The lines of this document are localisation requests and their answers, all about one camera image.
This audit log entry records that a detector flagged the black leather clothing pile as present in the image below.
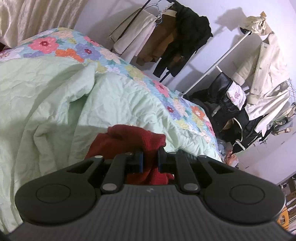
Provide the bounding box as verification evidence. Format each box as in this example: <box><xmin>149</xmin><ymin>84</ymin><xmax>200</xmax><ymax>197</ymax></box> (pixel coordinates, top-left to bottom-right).
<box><xmin>183</xmin><ymin>72</ymin><xmax>274</xmax><ymax>153</ymax></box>

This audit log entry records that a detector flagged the dark red knit garment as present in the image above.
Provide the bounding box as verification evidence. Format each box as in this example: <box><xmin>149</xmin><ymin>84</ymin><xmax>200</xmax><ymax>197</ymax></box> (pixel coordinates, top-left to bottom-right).
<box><xmin>85</xmin><ymin>125</ymin><xmax>174</xmax><ymax>185</ymax></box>

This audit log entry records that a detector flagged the black hanging jacket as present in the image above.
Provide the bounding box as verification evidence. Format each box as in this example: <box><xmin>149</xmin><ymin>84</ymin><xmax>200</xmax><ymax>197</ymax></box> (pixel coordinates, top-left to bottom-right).
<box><xmin>153</xmin><ymin>2</ymin><xmax>213</xmax><ymax>77</ymax></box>

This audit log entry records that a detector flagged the cream hanging coat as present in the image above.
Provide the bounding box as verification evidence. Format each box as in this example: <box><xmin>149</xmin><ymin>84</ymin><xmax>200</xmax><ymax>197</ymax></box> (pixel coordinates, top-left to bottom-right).
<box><xmin>233</xmin><ymin>13</ymin><xmax>290</xmax><ymax>120</ymax></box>

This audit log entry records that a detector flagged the beige satin curtain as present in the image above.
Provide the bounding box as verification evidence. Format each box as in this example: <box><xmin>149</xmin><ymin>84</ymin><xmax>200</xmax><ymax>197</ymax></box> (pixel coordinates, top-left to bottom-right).
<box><xmin>1</xmin><ymin>0</ymin><xmax>88</xmax><ymax>48</ymax></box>

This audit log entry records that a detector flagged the floral patterned bed sheet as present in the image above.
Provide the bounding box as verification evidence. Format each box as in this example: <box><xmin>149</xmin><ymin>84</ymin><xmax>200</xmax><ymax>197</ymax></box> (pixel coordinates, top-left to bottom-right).
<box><xmin>1</xmin><ymin>28</ymin><xmax>221</xmax><ymax>161</ymax></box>

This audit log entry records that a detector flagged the white pink floral pouch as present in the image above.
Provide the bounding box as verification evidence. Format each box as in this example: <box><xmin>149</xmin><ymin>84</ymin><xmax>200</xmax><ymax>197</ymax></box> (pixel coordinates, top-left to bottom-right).
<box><xmin>226</xmin><ymin>82</ymin><xmax>246</xmax><ymax>110</ymax></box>

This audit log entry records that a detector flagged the brown hanging coat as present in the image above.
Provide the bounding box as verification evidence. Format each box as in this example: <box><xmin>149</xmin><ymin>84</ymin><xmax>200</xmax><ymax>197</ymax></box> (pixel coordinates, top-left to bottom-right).
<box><xmin>136</xmin><ymin>9</ymin><xmax>177</xmax><ymax>66</ymax></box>

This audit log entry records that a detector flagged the white clothes rack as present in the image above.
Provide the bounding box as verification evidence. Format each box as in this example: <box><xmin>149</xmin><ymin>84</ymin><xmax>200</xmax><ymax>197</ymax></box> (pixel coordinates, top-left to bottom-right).
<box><xmin>179</xmin><ymin>31</ymin><xmax>251</xmax><ymax>96</ymax></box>

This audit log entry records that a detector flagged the pink white hanging garment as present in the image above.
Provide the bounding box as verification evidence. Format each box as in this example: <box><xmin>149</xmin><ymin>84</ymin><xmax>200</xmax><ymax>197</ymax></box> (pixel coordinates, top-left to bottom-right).
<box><xmin>110</xmin><ymin>10</ymin><xmax>157</xmax><ymax>62</ymax></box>

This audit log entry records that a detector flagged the pale green quilted blanket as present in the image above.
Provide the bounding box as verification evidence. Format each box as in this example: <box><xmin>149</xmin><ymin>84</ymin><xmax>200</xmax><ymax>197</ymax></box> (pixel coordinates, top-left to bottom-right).
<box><xmin>0</xmin><ymin>55</ymin><xmax>223</xmax><ymax>233</ymax></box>

